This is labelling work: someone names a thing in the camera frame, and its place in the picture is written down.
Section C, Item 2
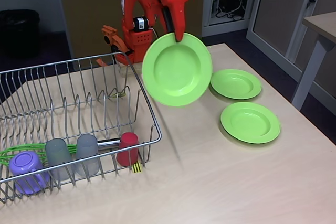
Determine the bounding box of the red plastic cup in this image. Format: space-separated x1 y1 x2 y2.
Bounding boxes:
115 132 139 167

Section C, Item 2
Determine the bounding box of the white cabinet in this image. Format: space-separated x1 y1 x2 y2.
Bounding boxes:
201 0 336 96

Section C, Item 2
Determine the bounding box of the grey translucent plastic cup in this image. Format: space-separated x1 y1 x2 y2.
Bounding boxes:
74 134 101 177
45 138 74 182

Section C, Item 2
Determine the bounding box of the beige side table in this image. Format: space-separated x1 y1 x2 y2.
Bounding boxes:
291 11 336 111

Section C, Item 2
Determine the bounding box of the wooden base block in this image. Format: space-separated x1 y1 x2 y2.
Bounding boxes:
118 61 144 77

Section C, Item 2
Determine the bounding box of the purple plastic mug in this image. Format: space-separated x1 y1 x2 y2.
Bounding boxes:
9 151 51 195

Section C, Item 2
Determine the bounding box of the green whisk with metal handle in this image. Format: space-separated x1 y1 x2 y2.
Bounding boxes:
0 137 121 167

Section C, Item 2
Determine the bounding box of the black trash bin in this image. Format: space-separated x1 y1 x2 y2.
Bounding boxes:
0 9 40 58

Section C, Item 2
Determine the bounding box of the brown pin board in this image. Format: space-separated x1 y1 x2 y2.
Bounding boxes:
55 0 206 59

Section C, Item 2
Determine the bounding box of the green plastic plate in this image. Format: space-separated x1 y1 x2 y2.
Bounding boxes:
209 68 263 101
220 102 282 145
141 31 213 108

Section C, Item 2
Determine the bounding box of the orange table clamp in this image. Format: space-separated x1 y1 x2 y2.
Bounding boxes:
96 24 132 67

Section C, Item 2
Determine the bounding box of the metal wire dish rack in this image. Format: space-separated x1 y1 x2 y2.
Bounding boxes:
0 50 163 204

